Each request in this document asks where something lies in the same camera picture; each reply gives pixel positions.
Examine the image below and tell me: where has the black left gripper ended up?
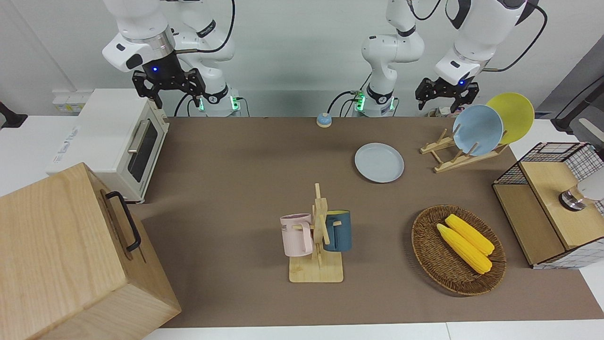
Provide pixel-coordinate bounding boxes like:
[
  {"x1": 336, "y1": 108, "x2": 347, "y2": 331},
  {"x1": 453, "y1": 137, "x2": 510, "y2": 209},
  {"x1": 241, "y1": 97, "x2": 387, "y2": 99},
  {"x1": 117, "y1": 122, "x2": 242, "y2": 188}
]
[{"x1": 415, "y1": 78, "x2": 480, "y2": 114}]

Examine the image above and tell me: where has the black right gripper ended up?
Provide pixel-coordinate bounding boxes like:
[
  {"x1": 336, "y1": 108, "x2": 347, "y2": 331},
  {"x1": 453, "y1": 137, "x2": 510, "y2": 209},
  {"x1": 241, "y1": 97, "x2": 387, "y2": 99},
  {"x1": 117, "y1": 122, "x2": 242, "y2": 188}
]
[{"x1": 132, "y1": 51, "x2": 207, "y2": 110}]

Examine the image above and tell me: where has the gray plate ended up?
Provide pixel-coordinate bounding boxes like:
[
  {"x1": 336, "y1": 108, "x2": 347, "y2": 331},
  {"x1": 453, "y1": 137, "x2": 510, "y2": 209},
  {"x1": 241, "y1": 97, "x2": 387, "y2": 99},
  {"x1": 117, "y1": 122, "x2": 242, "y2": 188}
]
[{"x1": 354, "y1": 143, "x2": 405, "y2": 183}]

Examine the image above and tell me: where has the blue plate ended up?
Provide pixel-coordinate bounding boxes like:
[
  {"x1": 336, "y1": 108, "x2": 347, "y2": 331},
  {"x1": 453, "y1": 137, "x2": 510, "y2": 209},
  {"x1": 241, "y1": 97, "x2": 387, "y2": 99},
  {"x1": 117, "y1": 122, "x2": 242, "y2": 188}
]
[{"x1": 453, "y1": 104, "x2": 503, "y2": 156}]

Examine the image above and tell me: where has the wooden plate rack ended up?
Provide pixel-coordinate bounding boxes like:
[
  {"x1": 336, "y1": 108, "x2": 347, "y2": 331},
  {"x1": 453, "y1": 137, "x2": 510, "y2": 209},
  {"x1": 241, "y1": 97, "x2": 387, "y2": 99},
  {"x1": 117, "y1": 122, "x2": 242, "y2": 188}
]
[{"x1": 420, "y1": 128, "x2": 509, "y2": 174}]

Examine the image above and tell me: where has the yellow plate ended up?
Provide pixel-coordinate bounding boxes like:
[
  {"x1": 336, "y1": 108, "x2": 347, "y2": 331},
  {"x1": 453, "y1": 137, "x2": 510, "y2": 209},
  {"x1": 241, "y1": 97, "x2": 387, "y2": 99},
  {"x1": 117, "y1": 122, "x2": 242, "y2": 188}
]
[{"x1": 486, "y1": 93, "x2": 535, "y2": 145}]

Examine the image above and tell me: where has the white toaster oven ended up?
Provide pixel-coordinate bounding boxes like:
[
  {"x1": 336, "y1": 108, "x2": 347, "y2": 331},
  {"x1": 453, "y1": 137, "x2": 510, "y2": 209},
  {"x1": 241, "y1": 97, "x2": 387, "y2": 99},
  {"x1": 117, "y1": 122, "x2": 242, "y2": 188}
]
[{"x1": 46, "y1": 88, "x2": 169, "y2": 204}]

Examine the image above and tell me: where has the brown table mat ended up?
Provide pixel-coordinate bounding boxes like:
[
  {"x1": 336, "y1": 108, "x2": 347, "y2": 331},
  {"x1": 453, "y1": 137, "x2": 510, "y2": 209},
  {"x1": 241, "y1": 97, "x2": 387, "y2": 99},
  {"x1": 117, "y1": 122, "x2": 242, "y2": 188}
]
[{"x1": 127, "y1": 116, "x2": 604, "y2": 329}]

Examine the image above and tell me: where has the yellow corn cob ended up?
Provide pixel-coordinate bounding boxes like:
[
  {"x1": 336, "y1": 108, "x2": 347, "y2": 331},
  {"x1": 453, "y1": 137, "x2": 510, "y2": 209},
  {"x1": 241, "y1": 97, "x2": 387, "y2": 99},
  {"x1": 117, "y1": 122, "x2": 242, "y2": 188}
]
[
  {"x1": 445, "y1": 214, "x2": 495, "y2": 256},
  {"x1": 436, "y1": 223, "x2": 493, "y2": 274}
]

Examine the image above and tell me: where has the black clamp object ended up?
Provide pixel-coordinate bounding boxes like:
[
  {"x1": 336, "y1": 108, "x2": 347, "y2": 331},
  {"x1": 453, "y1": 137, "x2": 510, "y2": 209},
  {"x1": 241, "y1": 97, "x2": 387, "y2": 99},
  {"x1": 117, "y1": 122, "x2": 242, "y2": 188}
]
[{"x1": 0, "y1": 102, "x2": 27, "y2": 129}]

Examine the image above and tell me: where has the white object with metal base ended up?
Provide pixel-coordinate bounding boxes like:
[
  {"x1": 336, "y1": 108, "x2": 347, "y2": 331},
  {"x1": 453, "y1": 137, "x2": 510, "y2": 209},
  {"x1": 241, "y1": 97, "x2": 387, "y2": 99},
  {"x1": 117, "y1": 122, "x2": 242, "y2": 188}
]
[{"x1": 559, "y1": 176, "x2": 604, "y2": 212}]

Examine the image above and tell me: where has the brown wicker basket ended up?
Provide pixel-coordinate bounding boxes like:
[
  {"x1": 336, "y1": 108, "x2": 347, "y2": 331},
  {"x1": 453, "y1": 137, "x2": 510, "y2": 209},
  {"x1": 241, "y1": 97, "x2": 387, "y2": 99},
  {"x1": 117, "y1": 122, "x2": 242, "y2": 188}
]
[{"x1": 411, "y1": 204, "x2": 507, "y2": 297}]

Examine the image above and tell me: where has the dark blue mug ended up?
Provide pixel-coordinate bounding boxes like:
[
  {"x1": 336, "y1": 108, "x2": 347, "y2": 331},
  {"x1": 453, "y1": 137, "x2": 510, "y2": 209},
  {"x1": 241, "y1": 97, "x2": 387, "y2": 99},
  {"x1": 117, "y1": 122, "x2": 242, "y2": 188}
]
[{"x1": 323, "y1": 210, "x2": 352, "y2": 252}]

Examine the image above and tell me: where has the pink mug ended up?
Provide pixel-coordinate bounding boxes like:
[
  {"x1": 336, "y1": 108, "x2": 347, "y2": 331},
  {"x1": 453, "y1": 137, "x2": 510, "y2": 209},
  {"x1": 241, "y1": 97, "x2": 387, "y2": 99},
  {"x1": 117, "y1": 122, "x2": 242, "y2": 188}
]
[{"x1": 280, "y1": 213, "x2": 314, "y2": 257}]

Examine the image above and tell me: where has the wooden mug tree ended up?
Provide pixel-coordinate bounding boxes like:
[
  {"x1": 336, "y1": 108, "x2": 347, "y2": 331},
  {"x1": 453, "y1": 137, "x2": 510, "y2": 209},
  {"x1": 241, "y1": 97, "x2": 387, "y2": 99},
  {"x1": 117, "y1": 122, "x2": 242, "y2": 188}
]
[{"x1": 289, "y1": 183, "x2": 344, "y2": 283}]

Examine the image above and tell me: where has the black right base cable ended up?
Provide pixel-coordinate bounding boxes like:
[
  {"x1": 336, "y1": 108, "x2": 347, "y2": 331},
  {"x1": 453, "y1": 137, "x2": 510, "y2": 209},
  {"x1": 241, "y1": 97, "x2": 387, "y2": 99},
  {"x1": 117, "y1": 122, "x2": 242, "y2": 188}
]
[{"x1": 173, "y1": 92, "x2": 190, "y2": 117}]

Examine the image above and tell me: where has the black base cable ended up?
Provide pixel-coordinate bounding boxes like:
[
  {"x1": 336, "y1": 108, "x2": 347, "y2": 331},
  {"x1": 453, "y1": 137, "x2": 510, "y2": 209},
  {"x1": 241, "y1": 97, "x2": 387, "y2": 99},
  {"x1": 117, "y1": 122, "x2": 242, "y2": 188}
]
[
  {"x1": 173, "y1": 92, "x2": 190, "y2": 117},
  {"x1": 327, "y1": 73, "x2": 372, "y2": 118}
]

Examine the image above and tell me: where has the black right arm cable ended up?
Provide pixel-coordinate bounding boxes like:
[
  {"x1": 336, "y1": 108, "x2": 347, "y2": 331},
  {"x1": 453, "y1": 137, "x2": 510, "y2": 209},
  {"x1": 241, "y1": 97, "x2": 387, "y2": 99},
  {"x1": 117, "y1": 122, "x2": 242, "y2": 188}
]
[{"x1": 177, "y1": 0, "x2": 236, "y2": 53}]

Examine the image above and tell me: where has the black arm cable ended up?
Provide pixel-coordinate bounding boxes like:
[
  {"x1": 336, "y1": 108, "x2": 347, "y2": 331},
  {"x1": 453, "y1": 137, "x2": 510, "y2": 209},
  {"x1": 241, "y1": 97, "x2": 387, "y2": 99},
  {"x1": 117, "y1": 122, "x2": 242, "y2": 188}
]
[
  {"x1": 177, "y1": 0, "x2": 236, "y2": 53},
  {"x1": 481, "y1": 0, "x2": 548, "y2": 73}
]

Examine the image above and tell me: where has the black left base cable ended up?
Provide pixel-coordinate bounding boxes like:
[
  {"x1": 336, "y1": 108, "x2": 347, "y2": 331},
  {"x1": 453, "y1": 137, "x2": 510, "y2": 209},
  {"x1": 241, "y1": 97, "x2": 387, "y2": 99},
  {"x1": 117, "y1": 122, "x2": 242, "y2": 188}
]
[{"x1": 327, "y1": 73, "x2": 372, "y2": 118}]

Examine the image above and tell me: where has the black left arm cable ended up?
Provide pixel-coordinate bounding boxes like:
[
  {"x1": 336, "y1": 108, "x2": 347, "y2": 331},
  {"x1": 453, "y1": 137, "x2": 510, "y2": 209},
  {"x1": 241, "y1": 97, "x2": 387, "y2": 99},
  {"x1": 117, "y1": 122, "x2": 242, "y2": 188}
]
[{"x1": 481, "y1": 0, "x2": 548, "y2": 73}]

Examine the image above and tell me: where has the wire and wood shelf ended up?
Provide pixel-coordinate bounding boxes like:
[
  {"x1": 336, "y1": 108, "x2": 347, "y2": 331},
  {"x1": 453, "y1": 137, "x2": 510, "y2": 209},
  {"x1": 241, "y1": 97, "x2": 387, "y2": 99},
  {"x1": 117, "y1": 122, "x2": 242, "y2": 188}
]
[{"x1": 492, "y1": 142, "x2": 604, "y2": 270}]

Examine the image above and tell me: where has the wooden box with black handle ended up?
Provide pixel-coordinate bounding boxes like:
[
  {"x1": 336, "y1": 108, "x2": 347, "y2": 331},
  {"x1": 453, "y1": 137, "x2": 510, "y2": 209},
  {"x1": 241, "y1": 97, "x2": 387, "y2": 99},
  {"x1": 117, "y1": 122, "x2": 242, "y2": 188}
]
[{"x1": 0, "y1": 162, "x2": 182, "y2": 340}]

